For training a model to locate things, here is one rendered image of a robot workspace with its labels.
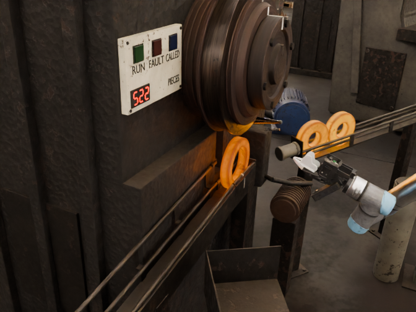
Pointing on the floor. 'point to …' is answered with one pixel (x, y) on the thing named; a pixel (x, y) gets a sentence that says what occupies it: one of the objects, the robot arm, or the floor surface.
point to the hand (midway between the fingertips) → (295, 161)
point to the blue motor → (291, 112)
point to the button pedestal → (409, 277)
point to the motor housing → (287, 226)
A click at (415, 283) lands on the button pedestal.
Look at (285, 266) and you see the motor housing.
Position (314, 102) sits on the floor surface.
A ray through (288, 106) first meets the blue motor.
